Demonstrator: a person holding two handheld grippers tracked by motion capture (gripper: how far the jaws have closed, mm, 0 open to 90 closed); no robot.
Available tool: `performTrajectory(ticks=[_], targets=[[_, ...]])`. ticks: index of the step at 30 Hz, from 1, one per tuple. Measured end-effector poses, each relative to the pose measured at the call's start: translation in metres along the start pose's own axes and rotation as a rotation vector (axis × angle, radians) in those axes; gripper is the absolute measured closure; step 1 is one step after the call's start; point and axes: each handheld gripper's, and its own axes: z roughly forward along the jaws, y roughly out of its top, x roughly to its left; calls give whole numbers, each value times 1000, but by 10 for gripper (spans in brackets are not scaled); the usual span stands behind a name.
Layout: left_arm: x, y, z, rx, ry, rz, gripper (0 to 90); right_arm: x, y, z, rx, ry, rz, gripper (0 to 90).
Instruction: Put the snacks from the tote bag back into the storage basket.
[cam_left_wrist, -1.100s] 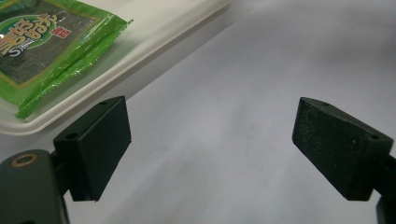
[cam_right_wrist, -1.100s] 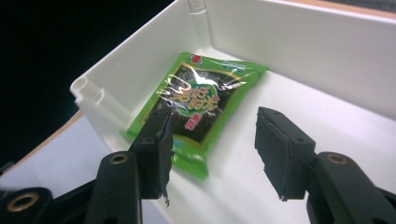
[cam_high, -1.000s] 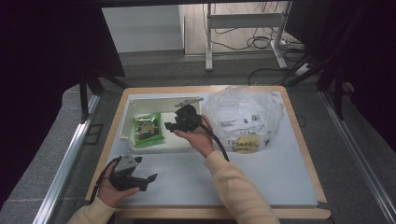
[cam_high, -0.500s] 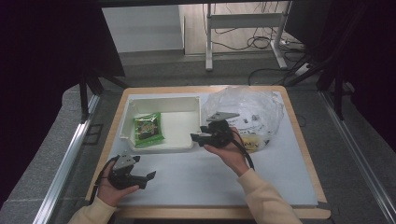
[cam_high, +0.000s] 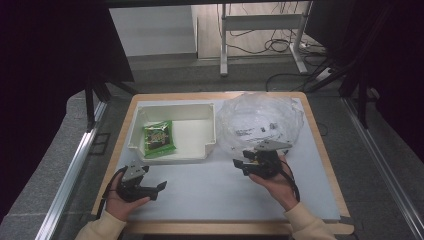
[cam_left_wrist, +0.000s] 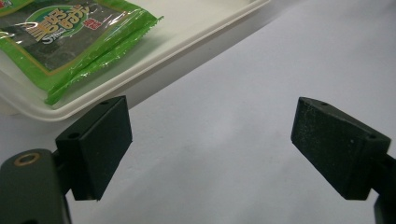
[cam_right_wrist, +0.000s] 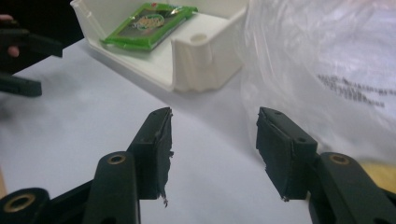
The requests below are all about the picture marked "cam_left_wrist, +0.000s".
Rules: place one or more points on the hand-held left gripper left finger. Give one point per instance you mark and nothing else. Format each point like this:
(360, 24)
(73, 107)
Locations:
(102, 149)

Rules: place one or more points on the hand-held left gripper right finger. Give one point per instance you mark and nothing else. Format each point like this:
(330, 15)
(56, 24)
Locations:
(336, 149)

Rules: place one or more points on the white plastic bin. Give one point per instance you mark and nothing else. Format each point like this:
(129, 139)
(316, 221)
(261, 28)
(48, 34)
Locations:
(186, 31)

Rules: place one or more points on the green snack packet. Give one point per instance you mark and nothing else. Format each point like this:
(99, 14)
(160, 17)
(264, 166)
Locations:
(71, 43)
(9, 4)

